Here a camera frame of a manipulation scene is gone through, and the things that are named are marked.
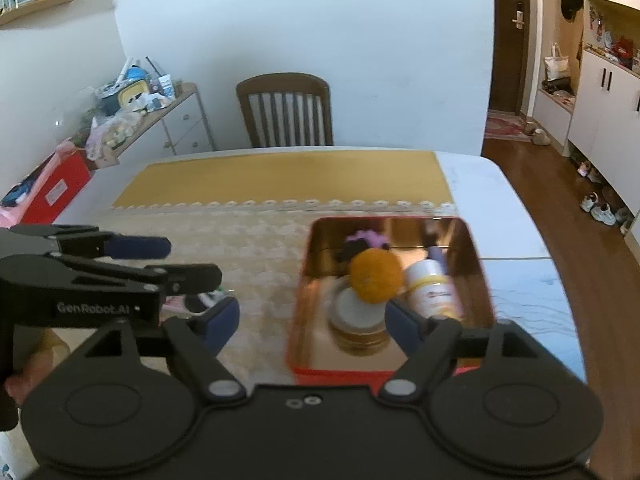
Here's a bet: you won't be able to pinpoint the red tin box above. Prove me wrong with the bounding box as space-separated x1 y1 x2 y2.
285 216 497 386

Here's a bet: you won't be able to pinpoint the yellow table runner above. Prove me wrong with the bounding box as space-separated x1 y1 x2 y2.
112 150 453 209

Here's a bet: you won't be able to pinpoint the person's left hand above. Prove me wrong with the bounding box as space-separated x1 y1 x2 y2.
5 335 68 406

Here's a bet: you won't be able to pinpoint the beige slippers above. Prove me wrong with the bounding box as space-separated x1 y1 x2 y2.
522 121 552 147

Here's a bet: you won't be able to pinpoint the wooden chair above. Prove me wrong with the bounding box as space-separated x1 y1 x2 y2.
236 73 334 148

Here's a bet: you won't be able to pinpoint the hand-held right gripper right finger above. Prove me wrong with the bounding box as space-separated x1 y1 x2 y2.
380 300 543 403

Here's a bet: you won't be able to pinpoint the orange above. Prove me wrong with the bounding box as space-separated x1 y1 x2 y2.
348 247 405 304

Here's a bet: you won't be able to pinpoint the red patterned door rug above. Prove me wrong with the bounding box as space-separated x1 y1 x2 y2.
484 115 538 142

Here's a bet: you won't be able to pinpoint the white yellow bottle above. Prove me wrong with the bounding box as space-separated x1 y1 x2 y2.
404 259 463 321

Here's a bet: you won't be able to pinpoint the white bench cabinet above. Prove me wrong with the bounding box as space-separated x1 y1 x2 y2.
531 85 576 148

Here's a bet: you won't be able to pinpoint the green yellow pouch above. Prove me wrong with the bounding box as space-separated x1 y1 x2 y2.
102 80 151 113

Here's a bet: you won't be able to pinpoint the red storage box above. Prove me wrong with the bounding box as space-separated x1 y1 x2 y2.
20 147 92 223

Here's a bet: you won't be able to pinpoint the pair of white sneakers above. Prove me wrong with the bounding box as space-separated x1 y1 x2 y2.
579 191 617 226

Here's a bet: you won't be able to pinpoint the purple hair clip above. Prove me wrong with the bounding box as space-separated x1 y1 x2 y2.
340 230 390 263

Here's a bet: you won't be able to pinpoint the wooden wall shelf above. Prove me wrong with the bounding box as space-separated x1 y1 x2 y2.
0 0 90 28

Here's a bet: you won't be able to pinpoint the tape roll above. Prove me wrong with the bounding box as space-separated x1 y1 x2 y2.
327 277 393 356

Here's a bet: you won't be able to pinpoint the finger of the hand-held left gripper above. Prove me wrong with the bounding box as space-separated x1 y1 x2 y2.
47 255 223 296
9 224 172 261

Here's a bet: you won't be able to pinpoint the clear plastic bag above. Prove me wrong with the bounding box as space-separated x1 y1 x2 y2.
85 110 143 158

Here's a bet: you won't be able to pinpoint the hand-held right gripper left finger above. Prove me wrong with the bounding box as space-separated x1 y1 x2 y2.
86 296 247 402

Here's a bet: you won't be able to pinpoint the dark wooden door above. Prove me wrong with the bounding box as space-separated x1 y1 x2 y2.
487 0 546 116

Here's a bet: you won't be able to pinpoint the beige woven placemat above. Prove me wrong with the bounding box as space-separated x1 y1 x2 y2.
10 201 458 391

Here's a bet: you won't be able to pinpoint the white tote bag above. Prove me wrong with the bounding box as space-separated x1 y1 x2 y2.
544 42 572 81

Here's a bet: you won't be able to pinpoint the white drawer sideboard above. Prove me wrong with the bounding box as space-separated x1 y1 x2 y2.
90 82 217 168

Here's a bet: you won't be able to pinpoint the white two-door base cabinet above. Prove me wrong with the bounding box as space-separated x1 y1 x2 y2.
565 47 640 221

